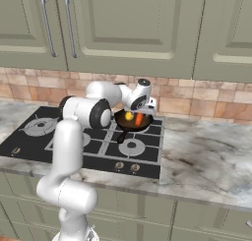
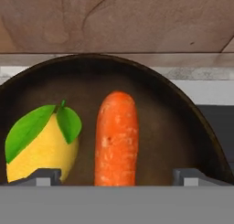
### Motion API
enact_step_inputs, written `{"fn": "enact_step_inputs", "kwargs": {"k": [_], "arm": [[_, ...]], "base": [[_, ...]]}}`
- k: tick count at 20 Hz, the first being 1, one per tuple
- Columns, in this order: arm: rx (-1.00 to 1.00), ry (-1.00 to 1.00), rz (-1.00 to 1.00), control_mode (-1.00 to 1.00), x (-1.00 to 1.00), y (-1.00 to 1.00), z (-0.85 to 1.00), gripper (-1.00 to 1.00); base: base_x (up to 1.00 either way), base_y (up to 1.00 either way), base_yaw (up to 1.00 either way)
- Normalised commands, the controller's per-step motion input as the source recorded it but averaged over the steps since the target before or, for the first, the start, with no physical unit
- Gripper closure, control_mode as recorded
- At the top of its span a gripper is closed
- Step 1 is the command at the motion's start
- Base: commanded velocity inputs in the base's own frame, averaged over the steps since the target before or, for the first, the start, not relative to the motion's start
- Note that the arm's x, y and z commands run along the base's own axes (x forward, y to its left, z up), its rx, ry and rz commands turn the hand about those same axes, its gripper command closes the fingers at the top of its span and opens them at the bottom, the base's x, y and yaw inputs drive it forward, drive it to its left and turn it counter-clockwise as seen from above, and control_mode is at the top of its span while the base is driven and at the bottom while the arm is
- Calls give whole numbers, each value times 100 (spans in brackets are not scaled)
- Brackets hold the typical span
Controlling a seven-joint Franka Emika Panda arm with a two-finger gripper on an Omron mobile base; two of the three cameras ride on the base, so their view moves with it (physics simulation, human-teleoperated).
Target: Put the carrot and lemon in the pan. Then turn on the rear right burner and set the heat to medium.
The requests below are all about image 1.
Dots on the olive green base cupboard front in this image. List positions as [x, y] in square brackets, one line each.
[131, 215]
[16, 205]
[210, 223]

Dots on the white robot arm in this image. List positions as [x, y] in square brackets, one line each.
[67, 143]

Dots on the round metal hob knob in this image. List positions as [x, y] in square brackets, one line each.
[15, 150]
[119, 166]
[135, 168]

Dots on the black gas hob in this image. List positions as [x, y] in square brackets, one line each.
[144, 148]

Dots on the yellow lemon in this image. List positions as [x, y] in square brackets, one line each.
[129, 115]

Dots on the black frying pan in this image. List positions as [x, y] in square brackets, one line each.
[131, 124]

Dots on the wide olive green cupboard door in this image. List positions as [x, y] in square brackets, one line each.
[131, 25]

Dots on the orange carrot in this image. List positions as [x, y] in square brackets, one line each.
[139, 119]

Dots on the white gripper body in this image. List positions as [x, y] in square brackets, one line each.
[150, 106]

